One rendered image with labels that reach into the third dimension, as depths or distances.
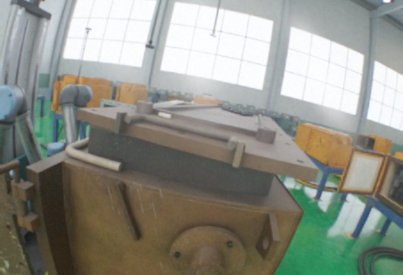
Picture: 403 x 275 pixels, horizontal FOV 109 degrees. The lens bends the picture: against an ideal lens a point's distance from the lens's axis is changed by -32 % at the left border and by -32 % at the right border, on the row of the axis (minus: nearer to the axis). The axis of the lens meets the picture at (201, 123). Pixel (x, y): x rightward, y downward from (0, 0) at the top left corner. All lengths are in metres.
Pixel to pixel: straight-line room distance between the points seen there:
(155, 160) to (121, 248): 0.25
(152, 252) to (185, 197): 0.18
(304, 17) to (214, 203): 11.85
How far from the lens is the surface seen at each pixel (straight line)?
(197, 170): 0.48
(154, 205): 0.46
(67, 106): 1.33
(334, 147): 4.28
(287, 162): 0.32
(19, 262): 0.68
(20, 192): 0.50
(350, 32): 13.62
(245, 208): 0.46
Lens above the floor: 1.43
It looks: 8 degrees down
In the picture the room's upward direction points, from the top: 11 degrees clockwise
